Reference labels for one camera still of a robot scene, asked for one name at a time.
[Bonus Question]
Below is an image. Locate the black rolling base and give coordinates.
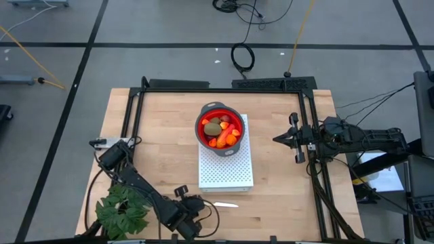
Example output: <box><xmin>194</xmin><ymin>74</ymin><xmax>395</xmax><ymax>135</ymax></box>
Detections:
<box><xmin>0</xmin><ymin>104</ymin><xmax>14</xmax><ymax>123</ymax></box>

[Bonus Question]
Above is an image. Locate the white floor cable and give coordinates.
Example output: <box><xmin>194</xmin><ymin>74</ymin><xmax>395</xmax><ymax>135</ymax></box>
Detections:
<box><xmin>0</xmin><ymin>5</ymin><xmax>57</xmax><ymax>33</ymax></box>

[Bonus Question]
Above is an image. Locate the black coiled cable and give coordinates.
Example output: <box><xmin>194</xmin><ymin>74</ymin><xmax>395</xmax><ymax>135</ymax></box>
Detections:
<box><xmin>230</xmin><ymin>0</ymin><xmax>258</xmax><ymax>80</ymax></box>

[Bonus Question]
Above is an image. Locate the grey desk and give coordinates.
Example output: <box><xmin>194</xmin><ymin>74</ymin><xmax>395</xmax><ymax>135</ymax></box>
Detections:
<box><xmin>412</xmin><ymin>70</ymin><xmax>434</xmax><ymax>159</ymax></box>

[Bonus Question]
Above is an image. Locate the black perforated control box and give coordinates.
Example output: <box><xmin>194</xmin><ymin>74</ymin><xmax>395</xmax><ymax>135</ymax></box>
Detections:
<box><xmin>231</xmin><ymin>76</ymin><xmax>318</xmax><ymax>91</ymax></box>

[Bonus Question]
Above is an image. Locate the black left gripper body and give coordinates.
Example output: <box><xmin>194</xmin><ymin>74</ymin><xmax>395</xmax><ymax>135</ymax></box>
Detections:
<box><xmin>174</xmin><ymin>184</ymin><xmax>206</xmax><ymax>218</ymax></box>

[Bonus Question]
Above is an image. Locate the black power cable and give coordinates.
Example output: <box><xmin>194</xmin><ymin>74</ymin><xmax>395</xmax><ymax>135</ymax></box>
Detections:
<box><xmin>83</xmin><ymin>167</ymin><xmax>104</xmax><ymax>233</ymax></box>

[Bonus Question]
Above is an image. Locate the cream handled knife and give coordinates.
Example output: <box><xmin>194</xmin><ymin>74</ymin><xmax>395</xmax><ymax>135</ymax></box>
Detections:
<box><xmin>212</xmin><ymin>201</ymin><xmax>239</xmax><ymax>209</ymax></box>

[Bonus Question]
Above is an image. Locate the green artificial plant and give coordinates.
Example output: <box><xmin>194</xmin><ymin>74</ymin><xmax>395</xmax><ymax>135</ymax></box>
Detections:
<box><xmin>94</xmin><ymin>182</ymin><xmax>153</xmax><ymax>241</ymax></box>

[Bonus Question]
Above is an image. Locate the white perforated metal shelf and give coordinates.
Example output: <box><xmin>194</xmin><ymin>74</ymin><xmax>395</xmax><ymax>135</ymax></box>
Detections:
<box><xmin>197</xmin><ymin>114</ymin><xmax>255</xmax><ymax>193</ymax></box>

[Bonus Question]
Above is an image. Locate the yellow hanging cable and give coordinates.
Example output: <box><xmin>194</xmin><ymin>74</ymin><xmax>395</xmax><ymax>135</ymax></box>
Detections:
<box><xmin>283</xmin><ymin>0</ymin><xmax>315</xmax><ymax>78</ymax></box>

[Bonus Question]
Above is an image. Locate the red grey collapsible colander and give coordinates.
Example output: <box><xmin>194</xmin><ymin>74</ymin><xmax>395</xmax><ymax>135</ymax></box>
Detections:
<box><xmin>194</xmin><ymin>101</ymin><xmax>246</xmax><ymax>158</ymax></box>

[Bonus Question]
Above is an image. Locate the black flat control box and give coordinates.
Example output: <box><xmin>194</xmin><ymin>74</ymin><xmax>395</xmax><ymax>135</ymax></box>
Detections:
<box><xmin>148</xmin><ymin>78</ymin><xmax>211</xmax><ymax>90</ymax></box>

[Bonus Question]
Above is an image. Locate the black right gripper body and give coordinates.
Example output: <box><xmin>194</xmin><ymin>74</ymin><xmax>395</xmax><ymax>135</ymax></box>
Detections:
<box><xmin>289</xmin><ymin>113</ymin><xmax>326</xmax><ymax>164</ymax></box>

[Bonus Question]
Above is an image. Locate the black cable bundle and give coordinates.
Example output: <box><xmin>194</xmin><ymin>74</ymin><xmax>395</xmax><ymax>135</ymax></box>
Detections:
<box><xmin>212</xmin><ymin>0</ymin><xmax>294</xmax><ymax>31</ymax></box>

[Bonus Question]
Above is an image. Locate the grey stand base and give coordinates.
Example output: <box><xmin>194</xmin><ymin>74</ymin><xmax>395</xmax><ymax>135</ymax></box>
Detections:
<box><xmin>6</xmin><ymin>0</ymin><xmax>70</xmax><ymax>9</ymax></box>
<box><xmin>0</xmin><ymin>75</ymin><xmax>35</xmax><ymax>87</ymax></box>

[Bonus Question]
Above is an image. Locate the yellow cable black plug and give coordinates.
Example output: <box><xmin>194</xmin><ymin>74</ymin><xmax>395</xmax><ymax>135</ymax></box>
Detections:
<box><xmin>0</xmin><ymin>26</ymin><xmax>66</xmax><ymax>91</ymax></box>

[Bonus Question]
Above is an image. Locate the black keyboard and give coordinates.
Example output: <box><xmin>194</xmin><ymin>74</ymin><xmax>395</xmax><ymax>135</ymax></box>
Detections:
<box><xmin>408</xmin><ymin>195</ymin><xmax>434</xmax><ymax>242</ymax></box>

